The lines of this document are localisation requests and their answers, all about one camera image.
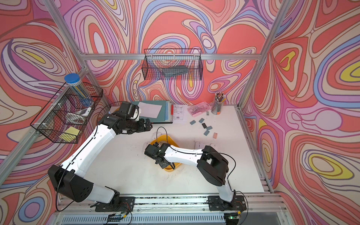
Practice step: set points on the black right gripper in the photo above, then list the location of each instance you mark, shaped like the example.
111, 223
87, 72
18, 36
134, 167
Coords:
164, 165

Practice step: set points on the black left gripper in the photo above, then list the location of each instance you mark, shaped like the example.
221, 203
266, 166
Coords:
142, 127

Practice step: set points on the yellow storage box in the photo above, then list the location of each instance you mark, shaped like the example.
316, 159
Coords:
163, 138

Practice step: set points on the pale pink mouse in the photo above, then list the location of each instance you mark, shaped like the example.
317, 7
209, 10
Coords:
212, 145

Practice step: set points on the white mouse with logo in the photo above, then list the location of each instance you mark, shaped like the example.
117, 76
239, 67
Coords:
154, 136

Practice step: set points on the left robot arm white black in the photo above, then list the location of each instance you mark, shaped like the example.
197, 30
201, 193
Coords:
68, 177

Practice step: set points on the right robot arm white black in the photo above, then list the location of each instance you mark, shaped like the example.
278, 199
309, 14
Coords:
211, 164

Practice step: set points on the white paper sheet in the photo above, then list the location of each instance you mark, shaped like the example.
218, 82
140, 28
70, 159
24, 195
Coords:
149, 110

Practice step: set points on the green folder stack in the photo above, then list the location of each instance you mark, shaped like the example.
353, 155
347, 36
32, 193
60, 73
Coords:
165, 113

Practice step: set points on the printed drawing sheet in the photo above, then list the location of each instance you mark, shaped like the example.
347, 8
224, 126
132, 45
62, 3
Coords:
179, 114

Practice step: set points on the white item in left basket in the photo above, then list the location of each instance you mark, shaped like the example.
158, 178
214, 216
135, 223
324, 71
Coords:
84, 112

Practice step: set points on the pink transparent case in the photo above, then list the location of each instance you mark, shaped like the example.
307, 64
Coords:
198, 109

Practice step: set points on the grey item in back basket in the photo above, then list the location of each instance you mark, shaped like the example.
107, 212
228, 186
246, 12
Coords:
175, 71

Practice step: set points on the yellow sticky notes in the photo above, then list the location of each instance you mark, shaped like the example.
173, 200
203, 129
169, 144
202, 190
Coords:
70, 135

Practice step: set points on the blue lid pencil jar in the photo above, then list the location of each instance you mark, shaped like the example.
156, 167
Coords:
77, 86

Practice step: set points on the clear pen cup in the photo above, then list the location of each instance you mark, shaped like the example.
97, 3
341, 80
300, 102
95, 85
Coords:
218, 102

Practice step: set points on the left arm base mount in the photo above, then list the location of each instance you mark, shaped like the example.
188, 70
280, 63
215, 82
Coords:
119, 204

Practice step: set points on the black wire basket back wall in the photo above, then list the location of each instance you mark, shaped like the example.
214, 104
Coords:
156, 59

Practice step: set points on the black wire basket wall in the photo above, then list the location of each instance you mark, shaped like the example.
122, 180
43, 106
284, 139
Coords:
156, 59
61, 114

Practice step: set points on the black wire basket left wall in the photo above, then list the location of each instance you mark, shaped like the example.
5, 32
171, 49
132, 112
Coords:
61, 114

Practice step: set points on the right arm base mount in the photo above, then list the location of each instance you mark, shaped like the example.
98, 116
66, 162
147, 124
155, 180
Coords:
238, 203

